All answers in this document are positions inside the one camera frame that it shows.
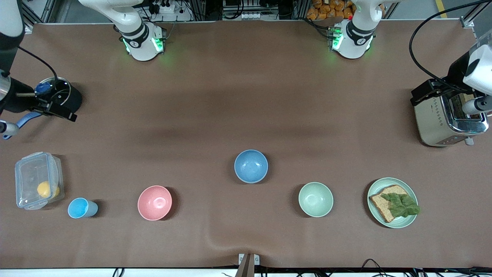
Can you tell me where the black pot with blue handle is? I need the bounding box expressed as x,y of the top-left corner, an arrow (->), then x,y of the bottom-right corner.
3,77 -> 83,140

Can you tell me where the brown tablecloth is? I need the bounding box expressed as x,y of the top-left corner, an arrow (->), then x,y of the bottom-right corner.
0,19 -> 492,270

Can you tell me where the beige chrome toaster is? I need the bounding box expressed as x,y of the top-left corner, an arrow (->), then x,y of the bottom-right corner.
414,87 -> 489,147

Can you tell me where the yellow orange fruit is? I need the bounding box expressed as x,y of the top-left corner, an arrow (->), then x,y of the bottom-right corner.
37,181 -> 61,199

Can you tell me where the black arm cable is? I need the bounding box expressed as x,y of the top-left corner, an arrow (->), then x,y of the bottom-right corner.
408,0 -> 492,93
17,45 -> 59,83

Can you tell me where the green lettuce leaf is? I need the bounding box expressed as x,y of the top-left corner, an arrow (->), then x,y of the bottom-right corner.
381,192 -> 421,218

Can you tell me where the pale mint green bowl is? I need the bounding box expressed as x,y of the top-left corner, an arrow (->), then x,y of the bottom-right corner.
298,182 -> 334,218

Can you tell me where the blue bowl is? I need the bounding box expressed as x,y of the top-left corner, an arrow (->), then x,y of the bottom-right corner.
234,149 -> 269,184

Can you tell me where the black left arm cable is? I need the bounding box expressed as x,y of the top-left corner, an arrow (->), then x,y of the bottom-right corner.
408,0 -> 492,93

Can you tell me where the blue cup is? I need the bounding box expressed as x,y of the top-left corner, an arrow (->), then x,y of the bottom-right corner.
68,197 -> 98,219

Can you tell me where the orange snack bag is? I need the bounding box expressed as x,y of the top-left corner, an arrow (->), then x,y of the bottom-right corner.
306,0 -> 354,20

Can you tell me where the white power strip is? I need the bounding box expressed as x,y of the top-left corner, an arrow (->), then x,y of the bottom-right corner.
152,0 -> 193,22

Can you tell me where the clear plastic lidded container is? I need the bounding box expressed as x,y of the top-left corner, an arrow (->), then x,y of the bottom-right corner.
15,152 -> 65,210

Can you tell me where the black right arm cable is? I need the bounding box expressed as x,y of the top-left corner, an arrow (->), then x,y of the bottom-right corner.
17,45 -> 59,83

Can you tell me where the pale green plate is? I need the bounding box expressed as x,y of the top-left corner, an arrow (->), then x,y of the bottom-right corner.
367,177 -> 419,229

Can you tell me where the metal table edge bracket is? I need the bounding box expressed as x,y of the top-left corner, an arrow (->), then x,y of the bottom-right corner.
238,253 -> 260,277

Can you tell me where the brown bread slice with lettuce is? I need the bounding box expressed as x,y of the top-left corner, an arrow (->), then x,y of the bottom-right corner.
369,185 -> 410,223

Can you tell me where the pink bowl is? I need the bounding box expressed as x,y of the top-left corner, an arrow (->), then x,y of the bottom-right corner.
138,185 -> 173,221

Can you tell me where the glass lid with blue knob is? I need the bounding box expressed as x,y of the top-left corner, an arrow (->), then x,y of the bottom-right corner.
34,77 -> 72,104

